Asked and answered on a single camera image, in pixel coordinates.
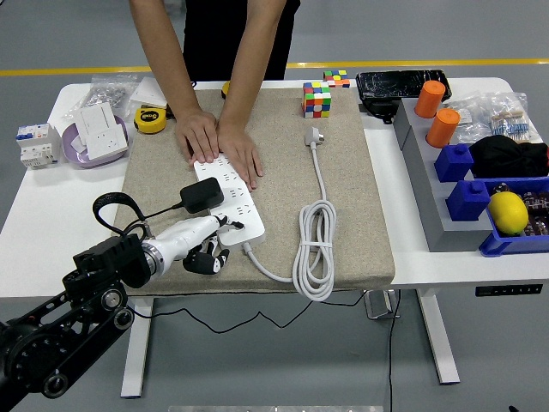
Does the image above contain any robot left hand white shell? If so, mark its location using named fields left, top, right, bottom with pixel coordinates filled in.
left=150, top=213, right=246, bottom=276

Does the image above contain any person's right hand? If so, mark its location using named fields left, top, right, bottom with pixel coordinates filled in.
left=173, top=108, right=221, bottom=167

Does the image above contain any person's left hand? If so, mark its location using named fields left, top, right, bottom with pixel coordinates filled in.
left=214, top=124, right=264, bottom=191

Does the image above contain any black plug adapter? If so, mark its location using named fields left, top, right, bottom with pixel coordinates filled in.
left=178, top=177, right=226, bottom=215

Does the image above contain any white power strip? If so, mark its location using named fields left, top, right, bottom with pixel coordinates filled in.
left=192, top=154, right=267, bottom=248

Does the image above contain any thin black plug cord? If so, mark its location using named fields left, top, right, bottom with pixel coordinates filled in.
left=127, top=201, right=366, bottom=335

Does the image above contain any yellow black tape measure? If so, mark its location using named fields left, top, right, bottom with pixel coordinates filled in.
left=133, top=106, right=176, bottom=135

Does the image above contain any grey-brown mat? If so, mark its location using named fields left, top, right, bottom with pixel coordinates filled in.
left=113, top=87, right=396, bottom=298

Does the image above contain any large colourful puzzle cube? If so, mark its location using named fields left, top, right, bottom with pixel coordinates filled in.
left=302, top=81, right=332, bottom=119

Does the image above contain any white table leg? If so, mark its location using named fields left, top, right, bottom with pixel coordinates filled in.
left=120, top=296, right=155, bottom=398
left=417, top=288, right=460, bottom=385

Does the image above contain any person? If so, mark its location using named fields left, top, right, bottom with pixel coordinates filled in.
left=183, top=0, right=302, bottom=82

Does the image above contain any clear bag of screws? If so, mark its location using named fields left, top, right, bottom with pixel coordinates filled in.
left=63, top=73, right=140, bottom=121

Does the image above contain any black table control panel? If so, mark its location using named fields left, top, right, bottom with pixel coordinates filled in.
left=474, top=283, right=544, bottom=298

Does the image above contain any small colourful puzzle cube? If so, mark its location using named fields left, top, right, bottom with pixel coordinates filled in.
left=323, top=70, right=351, bottom=89

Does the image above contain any purple bowl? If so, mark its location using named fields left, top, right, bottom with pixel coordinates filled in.
left=61, top=113, right=130, bottom=169

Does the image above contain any black power adapter block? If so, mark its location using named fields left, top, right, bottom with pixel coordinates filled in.
left=358, top=97, right=401, bottom=125

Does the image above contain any white circuit breaker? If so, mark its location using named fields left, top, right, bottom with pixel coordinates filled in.
left=15, top=122, right=62, bottom=170

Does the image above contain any blue plastic bin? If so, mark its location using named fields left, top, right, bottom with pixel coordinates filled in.
left=455, top=176, right=549, bottom=258

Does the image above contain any black glossy tray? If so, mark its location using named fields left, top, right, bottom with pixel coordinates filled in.
left=355, top=68, right=451, bottom=104

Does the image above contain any grey metal box under table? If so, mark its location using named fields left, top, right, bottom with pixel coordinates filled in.
left=362, top=289, right=400, bottom=320

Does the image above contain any grey stepped block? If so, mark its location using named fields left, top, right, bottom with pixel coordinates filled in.
left=392, top=97, right=493, bottom=253

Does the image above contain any orange cylinder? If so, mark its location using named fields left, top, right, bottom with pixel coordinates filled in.
left=425, top=107, right=462, bottom=149
left=413, top=80, right=447, bottom=119

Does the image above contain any yellow lemon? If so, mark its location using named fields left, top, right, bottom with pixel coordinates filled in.
left=487, top=191, right=530, bottom=236

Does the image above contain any blue plastic block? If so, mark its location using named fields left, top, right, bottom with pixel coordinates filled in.
left=444, top=179, right=492, bottom=223
left=433, top=143, right=475, bottom=184

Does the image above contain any black cloth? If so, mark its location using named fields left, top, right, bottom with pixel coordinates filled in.
left=468, top=135, right=549, bottom=180

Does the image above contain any clear bag of resistors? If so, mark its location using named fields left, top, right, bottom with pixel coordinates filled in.
left=447, top=91, right=543, bottom=147

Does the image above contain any large white switch plate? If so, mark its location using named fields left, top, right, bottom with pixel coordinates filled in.
left=129, top=76, right=169, bottom=108

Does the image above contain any white power cord with plug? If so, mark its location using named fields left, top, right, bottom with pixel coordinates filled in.
left=242, top=125, right=338, bottom=302

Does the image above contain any white wall socket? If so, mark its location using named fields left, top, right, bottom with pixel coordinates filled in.
left=87, top=126, right=129, bottom=161

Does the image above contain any small white switch plate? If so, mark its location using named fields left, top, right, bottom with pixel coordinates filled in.
left=79, top=101, right=123, bottom=138

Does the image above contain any black hanging cable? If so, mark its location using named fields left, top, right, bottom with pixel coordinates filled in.
left=387, top=289, right=402, bottom=412

